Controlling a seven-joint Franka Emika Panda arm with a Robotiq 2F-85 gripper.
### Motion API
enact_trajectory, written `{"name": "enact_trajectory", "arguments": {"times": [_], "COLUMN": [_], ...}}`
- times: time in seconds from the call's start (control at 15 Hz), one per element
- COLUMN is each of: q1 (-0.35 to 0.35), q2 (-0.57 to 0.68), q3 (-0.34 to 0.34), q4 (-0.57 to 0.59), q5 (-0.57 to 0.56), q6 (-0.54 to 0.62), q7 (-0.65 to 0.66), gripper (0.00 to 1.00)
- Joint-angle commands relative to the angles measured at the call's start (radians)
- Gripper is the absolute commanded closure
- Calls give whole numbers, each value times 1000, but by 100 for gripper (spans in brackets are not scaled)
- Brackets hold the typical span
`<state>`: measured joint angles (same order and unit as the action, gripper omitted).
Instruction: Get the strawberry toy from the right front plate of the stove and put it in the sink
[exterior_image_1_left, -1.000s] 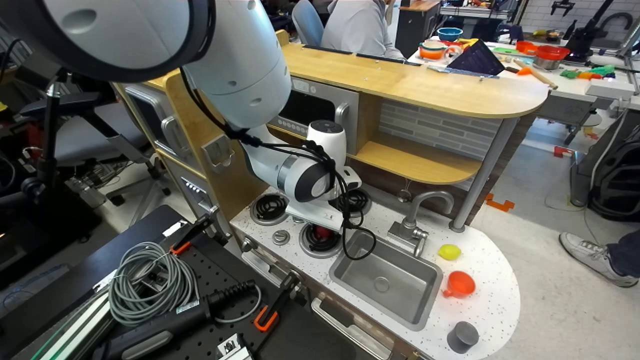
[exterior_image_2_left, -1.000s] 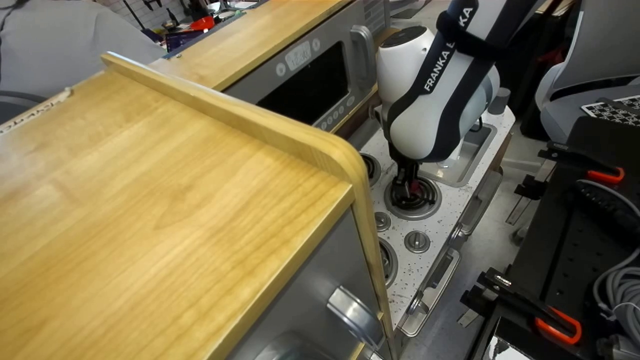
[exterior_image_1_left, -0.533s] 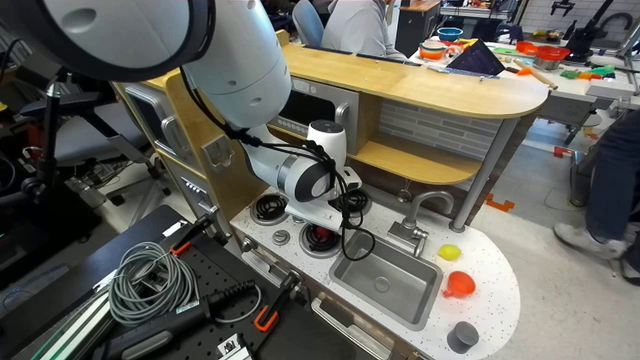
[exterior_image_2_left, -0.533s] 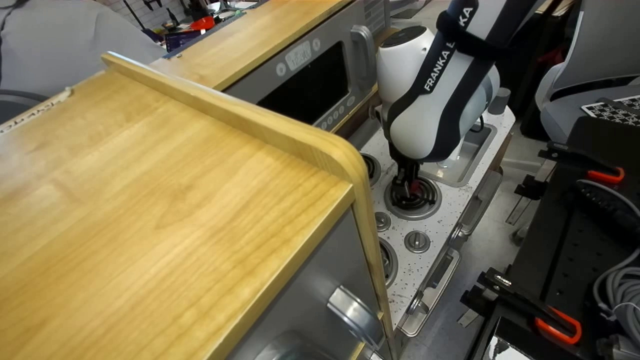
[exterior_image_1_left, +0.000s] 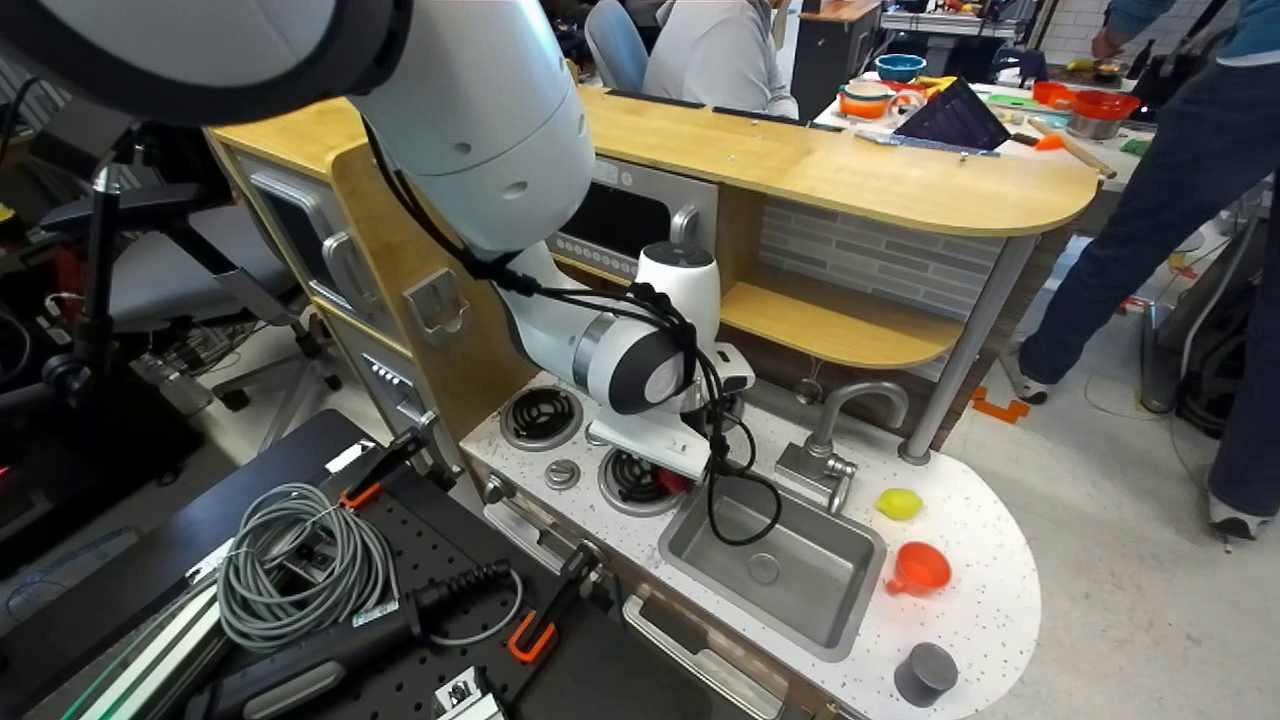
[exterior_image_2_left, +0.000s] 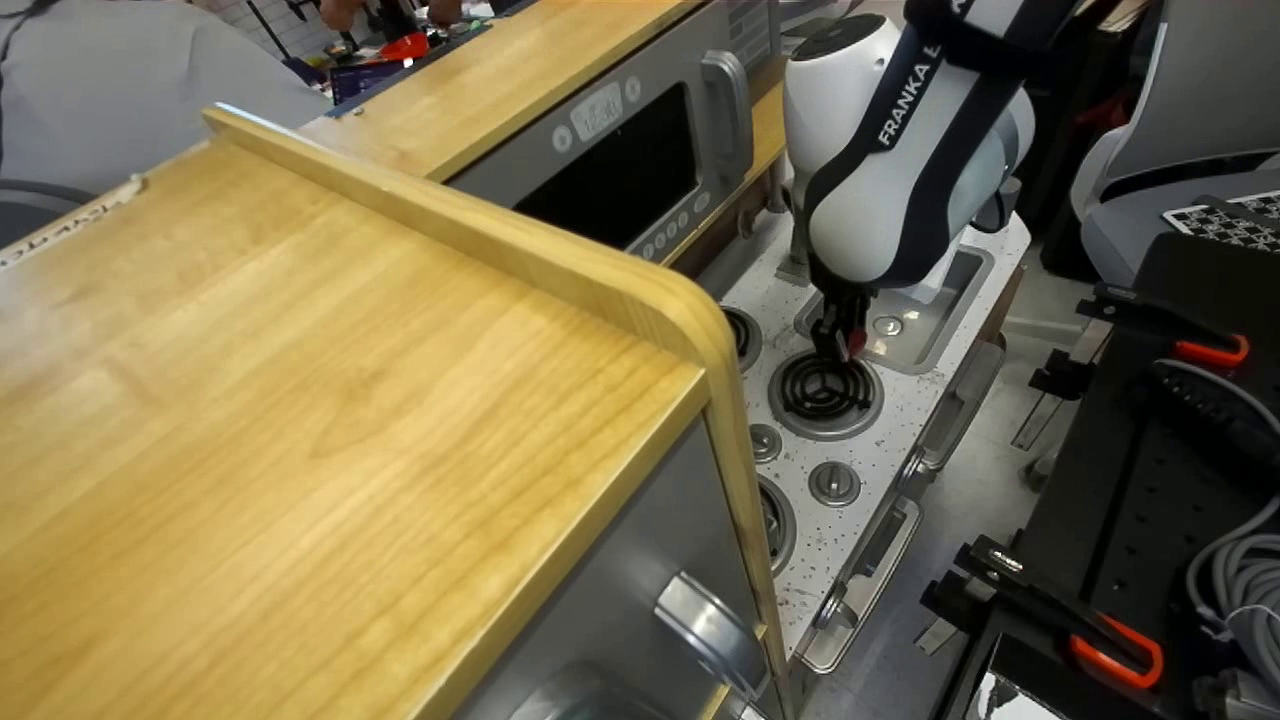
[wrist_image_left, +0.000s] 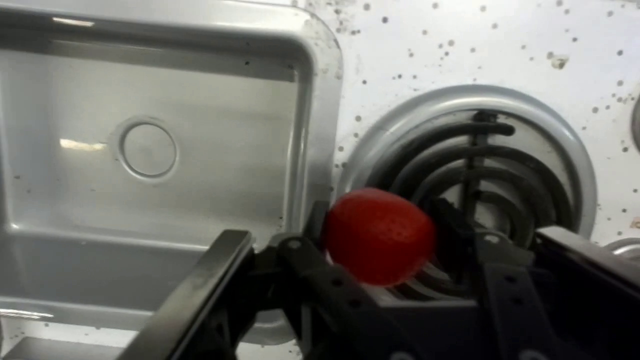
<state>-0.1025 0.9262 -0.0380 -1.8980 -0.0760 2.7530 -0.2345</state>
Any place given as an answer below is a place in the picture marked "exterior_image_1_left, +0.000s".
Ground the sink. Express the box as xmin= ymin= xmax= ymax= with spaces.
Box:
xmin=658 ymin=478 xmax=888 ymax=663

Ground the toy kitchen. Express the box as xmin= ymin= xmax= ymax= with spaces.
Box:
xmin=204 ymin=84 xmax=1102 ymax=720

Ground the orange toy pot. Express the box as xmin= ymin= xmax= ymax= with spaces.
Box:
xmin=837 ymin=81 xmax=898 ymax=122

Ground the orange toy cup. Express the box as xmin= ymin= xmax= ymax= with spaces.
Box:
xmin=884 ymin=541 xmax=954 ymax=599

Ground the grey toy cup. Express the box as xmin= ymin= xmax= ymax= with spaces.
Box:
xmin=892 ymin=642 xmax=960 ymax=709

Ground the burner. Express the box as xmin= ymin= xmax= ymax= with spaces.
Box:
xmin=597 ymin=447 xmax=691 ymax=518
xmin=499 ymin=386 xmax=585 ymax=453

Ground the microwave door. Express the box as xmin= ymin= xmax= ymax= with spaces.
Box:
xmin=546 ymin=157 xmax=720 ymax=283

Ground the tap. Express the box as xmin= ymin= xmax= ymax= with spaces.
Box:
xmin=774 ymin=381 xmax=911 ymax=517

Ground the black clamp with orange grip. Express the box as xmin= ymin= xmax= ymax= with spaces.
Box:
xmin=506 ymin=543 xmax=604 ymax=666
xmin=338 ymin=428 xmax=437 ymax=512

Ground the person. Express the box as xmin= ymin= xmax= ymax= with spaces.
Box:
xmin=640 ymin=0 xmax=801 ymax=122
xmin=998 ymin=0 xmax=1280 ymax=542

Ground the blue office chair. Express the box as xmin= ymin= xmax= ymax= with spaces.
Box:
xmin=584 ymin=0 xmax=652 ymax=94

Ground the black cabinet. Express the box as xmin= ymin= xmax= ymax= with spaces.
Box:
xmin=789 ymin=0 xmax=884 ymax=123

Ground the grey oven door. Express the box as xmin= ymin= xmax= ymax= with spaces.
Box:
xmin=246 ymin=170 xmax=399 ymax=337

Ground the dark purple folded board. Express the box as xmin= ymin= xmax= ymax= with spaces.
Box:
xmin=892 ymin=77 xmax=1012 ymax=153

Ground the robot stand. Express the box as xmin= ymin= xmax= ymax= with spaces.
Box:
xmin=0 ymin=409 xmax=731 ymax=720

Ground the grey office chair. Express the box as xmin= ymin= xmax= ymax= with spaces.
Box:
xmin=38 ymin=181 xmax=344 ymax=453

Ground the wooden rolling pin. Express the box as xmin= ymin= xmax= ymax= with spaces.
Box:
xmin=1028 ymin=117 xmax=1119 ymax=182

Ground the white table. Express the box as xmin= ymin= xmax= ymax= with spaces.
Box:
xmin=812 ymin=68 xmax=1161 ymax=196

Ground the red bowl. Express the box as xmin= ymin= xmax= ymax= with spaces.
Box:
xmin=1032 ymin=80 xmax=1142 ymax=122

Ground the grey wall hook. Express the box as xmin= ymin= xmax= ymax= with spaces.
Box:
xmin=403 ymin=268 xmax=472 ymax=347

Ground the silver door handle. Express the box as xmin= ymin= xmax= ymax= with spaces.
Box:
xmin=621 ymin=594 xmax=783 ymax=720

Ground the oven door handle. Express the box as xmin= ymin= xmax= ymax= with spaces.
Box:
xmin=320 ymin=231 xmax=383 ymax=312

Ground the coil of grey cable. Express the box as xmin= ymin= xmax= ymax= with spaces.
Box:
xmin=216 ymin=483 xmax=402 ymax=654

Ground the camera on mount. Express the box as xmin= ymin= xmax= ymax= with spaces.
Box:
xmin=40 ymin=120 xmax=136 ymax=406

